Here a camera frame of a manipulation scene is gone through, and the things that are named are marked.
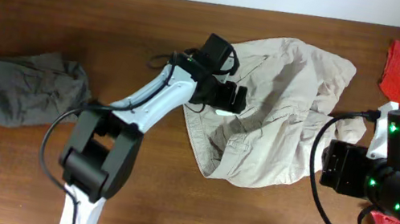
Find grey crumpled garment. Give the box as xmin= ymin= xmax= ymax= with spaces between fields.
xmin=0 ymin=53 xmax=92 ymax=128

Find left black cable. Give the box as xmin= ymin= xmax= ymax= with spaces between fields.
xmin=27 ymin=25 xmax=243 ymax=224

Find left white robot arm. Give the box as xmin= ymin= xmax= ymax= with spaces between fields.
xmin=58 ymin=52 xmax=247 ymax=224

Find beige cargo shorts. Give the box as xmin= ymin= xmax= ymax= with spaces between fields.
xmin=183 ymin=37 xmax=357 ymax=188

